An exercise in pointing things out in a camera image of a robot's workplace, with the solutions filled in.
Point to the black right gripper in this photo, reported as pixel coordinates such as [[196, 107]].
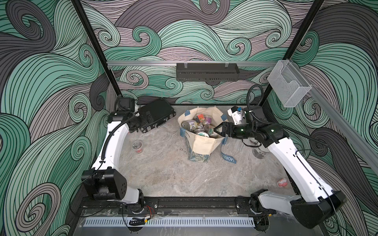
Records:
[[226, 126]]

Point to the black hard case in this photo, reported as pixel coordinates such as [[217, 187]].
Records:
[[155, 114]]

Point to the aluminium wall rail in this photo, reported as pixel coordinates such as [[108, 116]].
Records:
[[174, 63]]

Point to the silver lid seed jar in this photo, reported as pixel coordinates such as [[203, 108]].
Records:
[[260, 152]]

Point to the black perforated wall shelf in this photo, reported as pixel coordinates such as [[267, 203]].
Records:
[[207, 73]]

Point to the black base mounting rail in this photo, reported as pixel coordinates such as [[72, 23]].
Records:
[[162, 205]]

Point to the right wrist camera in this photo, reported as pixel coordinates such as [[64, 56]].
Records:
[[237, 115]]

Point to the purple label seed jar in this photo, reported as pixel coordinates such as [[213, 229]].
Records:
[[208, 119]]

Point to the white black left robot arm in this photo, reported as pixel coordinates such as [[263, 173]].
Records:
[[103, 181]]

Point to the white slotted cable duct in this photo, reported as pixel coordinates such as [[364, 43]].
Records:
[[203, 221]]

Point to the red label seed jar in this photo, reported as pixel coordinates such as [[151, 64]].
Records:
[[137, 146]]

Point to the pink red small toy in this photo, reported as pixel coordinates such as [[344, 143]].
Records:
[[282, 182]]

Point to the teal label seed jar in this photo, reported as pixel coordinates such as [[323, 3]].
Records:
[[202, 133]]

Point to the clear acrylic wall box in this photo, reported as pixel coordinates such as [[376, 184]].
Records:
[[289, 83]]

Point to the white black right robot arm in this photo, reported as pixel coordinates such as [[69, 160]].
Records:
[[317, 200]]

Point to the beige canvas tote bag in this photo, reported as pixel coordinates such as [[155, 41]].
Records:
[[200, 148]]

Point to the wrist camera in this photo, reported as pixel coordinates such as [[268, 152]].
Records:
[[125, 104], [237, 115]]

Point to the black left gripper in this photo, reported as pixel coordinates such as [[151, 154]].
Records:
[[144, 122]]

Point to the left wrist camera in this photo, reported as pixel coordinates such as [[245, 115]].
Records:
[[125, 104]]

